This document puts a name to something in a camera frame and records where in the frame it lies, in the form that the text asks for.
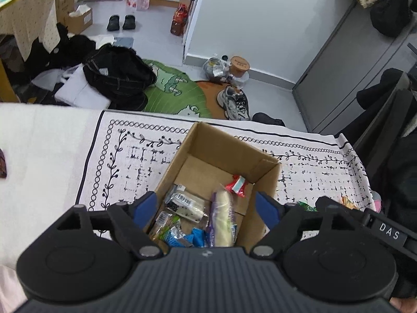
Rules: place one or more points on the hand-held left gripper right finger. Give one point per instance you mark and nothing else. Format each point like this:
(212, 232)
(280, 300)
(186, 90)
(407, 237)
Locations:
(267, 208)

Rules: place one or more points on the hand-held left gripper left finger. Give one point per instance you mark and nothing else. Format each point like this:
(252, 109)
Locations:
(145, 207)

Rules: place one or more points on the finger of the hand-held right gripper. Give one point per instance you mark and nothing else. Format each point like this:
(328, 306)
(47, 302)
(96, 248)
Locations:
(345, 207)

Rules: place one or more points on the orange cracker packet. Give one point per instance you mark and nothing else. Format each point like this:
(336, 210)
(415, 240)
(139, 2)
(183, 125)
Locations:
(347, 202)

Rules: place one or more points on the blue green fruit-print packet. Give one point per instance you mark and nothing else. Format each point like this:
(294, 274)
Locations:
(163, 225)

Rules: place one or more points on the red white candy packet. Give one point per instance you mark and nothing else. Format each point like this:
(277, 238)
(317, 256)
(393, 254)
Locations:
(237, 185)

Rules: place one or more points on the green snack packet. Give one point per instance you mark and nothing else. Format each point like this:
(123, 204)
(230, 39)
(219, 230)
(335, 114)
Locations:
(306, 206)

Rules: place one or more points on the clear packet with white bar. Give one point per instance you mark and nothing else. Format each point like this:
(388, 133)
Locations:
(187, 203)

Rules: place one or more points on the purple white cake packet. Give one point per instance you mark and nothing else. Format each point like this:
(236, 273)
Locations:
(223, 218)

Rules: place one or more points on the light blue snack packet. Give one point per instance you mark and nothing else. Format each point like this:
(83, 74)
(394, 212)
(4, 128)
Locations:
(199, 237)

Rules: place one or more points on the cardboard box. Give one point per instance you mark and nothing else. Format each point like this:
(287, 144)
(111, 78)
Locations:
(224, 156)

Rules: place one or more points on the patterned white tablecloth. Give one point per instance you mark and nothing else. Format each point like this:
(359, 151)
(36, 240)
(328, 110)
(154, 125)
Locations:
(136, 156)

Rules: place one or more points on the black coat pile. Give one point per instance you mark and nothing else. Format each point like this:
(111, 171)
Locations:
(387, 130)

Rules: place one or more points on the black shoe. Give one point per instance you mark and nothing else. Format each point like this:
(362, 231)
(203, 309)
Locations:
(268, 119)

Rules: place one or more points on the grey sneaker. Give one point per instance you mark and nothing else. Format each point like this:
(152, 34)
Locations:
(228, 99)
(242, 106)

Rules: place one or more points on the white bed sheet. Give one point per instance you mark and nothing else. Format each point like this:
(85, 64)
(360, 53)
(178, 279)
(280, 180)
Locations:
(42, 156)

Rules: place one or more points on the green rug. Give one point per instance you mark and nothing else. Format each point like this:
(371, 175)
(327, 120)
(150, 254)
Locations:
(177, 95)

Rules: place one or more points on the black clothes pile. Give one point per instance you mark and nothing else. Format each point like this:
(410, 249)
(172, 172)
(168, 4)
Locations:
(119, 71)

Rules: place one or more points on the grey cabinet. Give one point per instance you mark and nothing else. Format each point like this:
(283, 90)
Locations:
(355, 68)

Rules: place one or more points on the wooden lid jar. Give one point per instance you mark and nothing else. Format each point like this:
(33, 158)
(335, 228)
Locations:
(240, 65)

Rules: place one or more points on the dark brown wrapper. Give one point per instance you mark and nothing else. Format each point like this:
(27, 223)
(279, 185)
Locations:
(2, 166)

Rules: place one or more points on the clear plastic bag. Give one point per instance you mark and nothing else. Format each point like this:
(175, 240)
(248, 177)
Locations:
(215, 69)

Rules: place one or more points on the hanging black garment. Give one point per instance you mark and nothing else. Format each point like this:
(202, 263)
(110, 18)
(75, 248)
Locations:
(391, 13)

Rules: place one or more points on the low brown carton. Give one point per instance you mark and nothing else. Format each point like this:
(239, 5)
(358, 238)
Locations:
(78, 19)

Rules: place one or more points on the tall brown carton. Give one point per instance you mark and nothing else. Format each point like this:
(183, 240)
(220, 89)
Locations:
(63, 3)

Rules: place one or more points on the cream dotted cloth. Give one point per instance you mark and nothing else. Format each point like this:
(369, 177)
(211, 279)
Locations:
(29, 16)

